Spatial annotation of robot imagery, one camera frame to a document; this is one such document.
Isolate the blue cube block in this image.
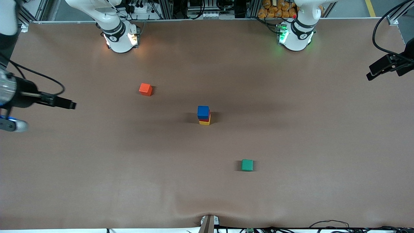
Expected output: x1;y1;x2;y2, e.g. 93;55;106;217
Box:
197;105;210;120

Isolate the orange cube block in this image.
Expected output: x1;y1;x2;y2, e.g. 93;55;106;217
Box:
139;83;153;97

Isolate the white power strip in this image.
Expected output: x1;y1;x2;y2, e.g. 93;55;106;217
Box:
125;3;152;15

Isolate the bag of orange packets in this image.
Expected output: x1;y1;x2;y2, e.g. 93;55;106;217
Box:
257;0;298;19

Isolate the brown table mat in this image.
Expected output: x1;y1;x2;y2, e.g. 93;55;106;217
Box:
0;18;414;230

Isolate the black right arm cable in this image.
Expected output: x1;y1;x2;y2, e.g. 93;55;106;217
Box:
0;53;65;96

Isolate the aluminium frame profile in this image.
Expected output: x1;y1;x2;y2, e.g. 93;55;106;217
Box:
18;0;49;25
387;0;414;26

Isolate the aluminium frame post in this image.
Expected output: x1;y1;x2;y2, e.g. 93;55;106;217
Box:
160;0;173;19
247;0;259;18

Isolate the black floor cable bundle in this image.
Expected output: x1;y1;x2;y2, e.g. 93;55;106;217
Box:
309;220;414;233

